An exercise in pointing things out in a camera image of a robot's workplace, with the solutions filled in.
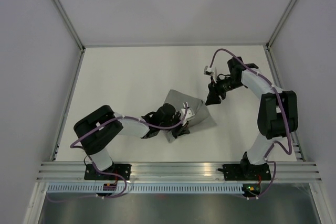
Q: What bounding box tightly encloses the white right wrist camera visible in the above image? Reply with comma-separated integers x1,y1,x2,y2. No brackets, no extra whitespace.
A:
204,66,218,83

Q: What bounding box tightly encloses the grey cloth napkin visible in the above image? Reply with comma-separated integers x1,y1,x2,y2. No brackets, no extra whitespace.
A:
164,89,217,143

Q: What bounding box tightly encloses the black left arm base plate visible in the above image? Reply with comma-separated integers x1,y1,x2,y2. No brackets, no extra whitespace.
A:
84,163,132,180

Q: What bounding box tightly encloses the left aluminium frame post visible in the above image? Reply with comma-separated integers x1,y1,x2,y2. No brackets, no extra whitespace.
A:
51,0,85,52

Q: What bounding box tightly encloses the white slotted cable duct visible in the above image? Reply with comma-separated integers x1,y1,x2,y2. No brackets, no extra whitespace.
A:
47,182,244,194

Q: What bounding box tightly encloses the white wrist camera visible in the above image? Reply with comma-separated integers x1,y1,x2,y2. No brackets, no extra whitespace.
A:
180,102,195,124
204,66,218,83

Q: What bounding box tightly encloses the aluminium front rail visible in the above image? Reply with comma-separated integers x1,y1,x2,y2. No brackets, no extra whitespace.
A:
35,161,322,183

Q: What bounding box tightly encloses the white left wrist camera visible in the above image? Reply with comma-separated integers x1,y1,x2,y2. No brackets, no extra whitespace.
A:
180,102,195,124

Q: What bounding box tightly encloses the right aluminium frame post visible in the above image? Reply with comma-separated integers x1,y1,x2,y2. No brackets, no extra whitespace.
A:
265,0,299,51

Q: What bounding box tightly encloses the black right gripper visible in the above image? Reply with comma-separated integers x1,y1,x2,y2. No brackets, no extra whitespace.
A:
205,76,243,106

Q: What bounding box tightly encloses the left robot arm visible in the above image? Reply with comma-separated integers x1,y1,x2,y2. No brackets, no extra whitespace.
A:
70,102,195,180

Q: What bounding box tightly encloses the aluminium frame post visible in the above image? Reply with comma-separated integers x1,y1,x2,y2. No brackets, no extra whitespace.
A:
265,0,299,51
51,0,85,52

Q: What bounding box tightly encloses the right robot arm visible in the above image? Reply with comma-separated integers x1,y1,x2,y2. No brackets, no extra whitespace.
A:
204,57,298,181

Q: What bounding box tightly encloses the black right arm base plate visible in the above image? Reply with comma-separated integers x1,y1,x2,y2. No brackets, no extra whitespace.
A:
222,164,271,181

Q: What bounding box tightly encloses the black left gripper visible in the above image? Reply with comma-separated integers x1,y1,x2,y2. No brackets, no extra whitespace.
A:
160,112,190,140

